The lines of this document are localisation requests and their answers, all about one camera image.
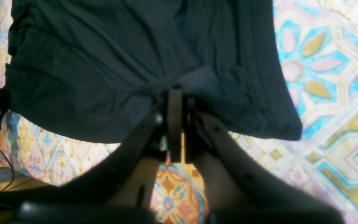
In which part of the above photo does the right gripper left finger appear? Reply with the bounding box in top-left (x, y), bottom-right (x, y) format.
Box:
top-left (11, 89), bottom-right (183, 224)

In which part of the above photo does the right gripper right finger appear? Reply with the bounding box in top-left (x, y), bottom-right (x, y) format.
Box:
top-left (184, 97), bottom-right (344, 224)

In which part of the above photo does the black t-shirt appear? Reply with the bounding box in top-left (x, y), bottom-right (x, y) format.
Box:
top-left (5, 0), bottom-right (302, 143)

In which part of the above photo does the patterned tablecloth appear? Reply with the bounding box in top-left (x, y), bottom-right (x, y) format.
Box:
top-left (0, 0), bottom-right (358, 224)

